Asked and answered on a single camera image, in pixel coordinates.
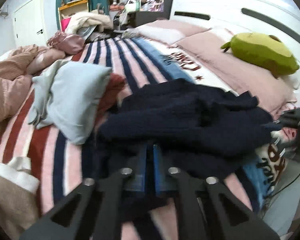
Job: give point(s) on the green avocado plush toy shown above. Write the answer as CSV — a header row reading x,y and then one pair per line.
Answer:
x,y
265,51

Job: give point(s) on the cream clothes pile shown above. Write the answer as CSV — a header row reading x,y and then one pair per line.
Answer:
x,y
84,23

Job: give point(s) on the white door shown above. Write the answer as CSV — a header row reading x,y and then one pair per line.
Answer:
x,y
28,24

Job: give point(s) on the pink crumpled duvet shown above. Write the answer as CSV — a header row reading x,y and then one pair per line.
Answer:
x,y
16,70

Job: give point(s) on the yellow wooden shelf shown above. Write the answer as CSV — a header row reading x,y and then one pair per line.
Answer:
x,y
67,10

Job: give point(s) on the pink pillow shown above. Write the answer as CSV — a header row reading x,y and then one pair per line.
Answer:
x,y
240,76
169,31

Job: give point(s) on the navy knit sweater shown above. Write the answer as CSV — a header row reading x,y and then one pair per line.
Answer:
x,y
203,130

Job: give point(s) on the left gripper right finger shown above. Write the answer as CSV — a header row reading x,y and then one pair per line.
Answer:
x,y
201,208

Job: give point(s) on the light blue garment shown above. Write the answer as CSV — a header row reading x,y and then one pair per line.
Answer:
x,y
67,95

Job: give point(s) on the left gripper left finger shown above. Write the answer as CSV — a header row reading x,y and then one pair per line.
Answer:
x,y
92,210

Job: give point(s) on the white bed headboard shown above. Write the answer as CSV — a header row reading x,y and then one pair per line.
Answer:
x,y
272,17

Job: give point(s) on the striped bed blanket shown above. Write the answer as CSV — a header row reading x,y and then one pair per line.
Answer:
x,y
57,163

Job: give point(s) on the tan fleece garment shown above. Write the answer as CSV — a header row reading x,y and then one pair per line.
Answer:
x,y
18,190

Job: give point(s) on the pink satin bag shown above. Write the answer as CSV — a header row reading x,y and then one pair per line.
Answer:
x,y
71,44

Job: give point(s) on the dark tall bookshelf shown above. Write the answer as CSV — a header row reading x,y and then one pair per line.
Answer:
x,y
140,12

